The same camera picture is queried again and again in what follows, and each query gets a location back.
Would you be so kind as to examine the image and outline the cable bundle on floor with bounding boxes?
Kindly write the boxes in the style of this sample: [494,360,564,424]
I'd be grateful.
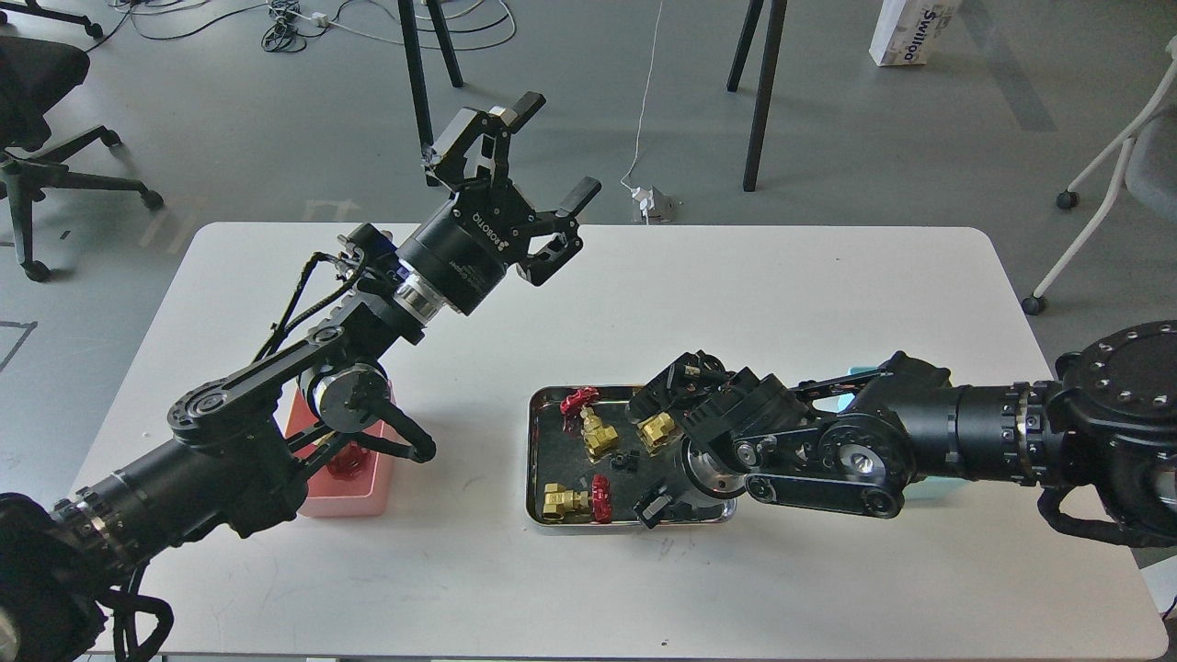
[109,0,518,53]

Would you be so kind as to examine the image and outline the metal tray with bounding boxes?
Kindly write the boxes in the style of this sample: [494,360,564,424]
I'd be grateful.
[526,384,736,529]

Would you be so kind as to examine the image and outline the black stand leg left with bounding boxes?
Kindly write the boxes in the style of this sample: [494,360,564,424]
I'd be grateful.
[395,0,465,155]

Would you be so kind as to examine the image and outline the black office chair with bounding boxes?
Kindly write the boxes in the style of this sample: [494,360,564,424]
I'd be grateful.
[0,0,167,282]

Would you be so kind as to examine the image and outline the light blue plastic box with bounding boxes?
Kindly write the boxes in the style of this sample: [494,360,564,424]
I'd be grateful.
[832,365,966,502]

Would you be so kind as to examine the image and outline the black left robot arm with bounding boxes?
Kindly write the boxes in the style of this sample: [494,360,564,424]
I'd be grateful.
[4,91,601,661]

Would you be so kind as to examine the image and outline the white power adapter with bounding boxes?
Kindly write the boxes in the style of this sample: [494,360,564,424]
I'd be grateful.
[631,186,676,223]

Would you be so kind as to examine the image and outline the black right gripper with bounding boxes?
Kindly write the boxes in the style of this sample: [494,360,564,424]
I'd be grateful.
[625,351,800,531]

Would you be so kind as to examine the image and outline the white cardboard box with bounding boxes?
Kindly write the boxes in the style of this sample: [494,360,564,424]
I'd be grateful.
[869,1,962,67]

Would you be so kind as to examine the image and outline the pink plastic box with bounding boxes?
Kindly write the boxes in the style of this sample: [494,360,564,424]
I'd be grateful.
[282,388,400,517]

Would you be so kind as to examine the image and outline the black gear centre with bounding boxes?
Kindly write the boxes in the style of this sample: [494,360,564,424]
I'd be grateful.
[610,450,641,474]

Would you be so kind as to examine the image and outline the brass valve red handle top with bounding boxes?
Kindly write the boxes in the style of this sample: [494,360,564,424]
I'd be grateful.
[560,386,621,462]

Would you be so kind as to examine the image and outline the white grey chair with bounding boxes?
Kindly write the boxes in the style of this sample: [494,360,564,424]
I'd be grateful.
[1020,38,1176,315]

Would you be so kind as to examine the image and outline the white cable on floor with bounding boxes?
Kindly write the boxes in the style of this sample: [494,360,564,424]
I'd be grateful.
[621,0,667,196]

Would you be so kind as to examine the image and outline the brass valve red handle bottom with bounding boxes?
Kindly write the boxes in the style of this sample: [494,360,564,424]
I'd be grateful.
[541,474,613,524]

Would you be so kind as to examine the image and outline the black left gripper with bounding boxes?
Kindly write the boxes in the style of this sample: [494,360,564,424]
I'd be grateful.
[398,91,601,315]

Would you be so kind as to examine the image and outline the black stand leg right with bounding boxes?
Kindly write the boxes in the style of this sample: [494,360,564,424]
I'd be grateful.
[725,1,789,192]

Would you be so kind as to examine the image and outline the black stand leg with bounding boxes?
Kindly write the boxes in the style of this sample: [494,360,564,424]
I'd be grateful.
[725,1,789,192]
[395,0,465,155]

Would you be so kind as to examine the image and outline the brass valve red handle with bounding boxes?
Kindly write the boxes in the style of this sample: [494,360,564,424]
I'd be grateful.
[636,412,678,457]
[326,441,370,479]
[541,474,613,524]
[560,386,621,462]

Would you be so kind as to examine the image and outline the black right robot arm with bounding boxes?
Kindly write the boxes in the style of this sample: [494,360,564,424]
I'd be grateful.
[626,320,1176,548]

